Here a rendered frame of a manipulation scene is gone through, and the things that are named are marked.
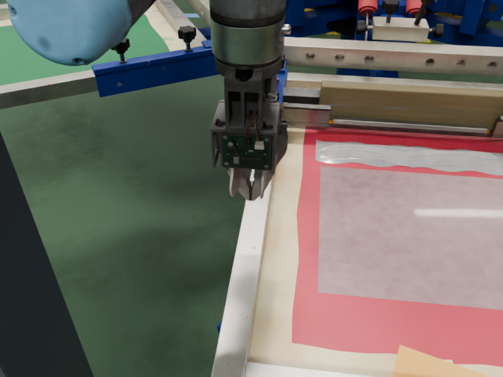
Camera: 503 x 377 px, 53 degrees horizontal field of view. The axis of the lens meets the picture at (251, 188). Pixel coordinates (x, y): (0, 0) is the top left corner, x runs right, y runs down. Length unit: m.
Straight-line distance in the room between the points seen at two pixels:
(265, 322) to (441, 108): 0.56
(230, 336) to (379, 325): 0.20
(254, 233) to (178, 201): 1.60
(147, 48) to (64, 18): 1.06
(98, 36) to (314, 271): 0.50
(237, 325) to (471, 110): 0.64
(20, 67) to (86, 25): 1.05
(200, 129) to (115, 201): 0.71
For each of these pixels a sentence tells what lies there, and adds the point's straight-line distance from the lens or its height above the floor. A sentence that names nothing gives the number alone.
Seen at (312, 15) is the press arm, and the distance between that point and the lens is 1.71.
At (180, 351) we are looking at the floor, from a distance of 1.82.
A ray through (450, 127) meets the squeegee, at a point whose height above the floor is 0.99.
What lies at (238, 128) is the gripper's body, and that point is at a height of 1.24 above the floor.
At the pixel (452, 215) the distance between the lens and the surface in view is 0.90.
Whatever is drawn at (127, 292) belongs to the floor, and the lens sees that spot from 2.01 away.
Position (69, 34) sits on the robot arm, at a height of 1.39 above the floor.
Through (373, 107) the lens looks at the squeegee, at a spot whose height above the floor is 1.02.
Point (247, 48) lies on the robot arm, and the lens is 0.50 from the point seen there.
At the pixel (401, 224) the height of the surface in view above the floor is 0.96.
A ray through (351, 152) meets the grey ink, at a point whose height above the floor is 0.96.
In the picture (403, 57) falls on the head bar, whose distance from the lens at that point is 1.23.
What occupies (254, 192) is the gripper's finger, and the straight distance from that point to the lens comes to 0.66.
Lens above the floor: 1.52
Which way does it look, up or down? 40 degrees down
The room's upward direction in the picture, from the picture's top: straight up
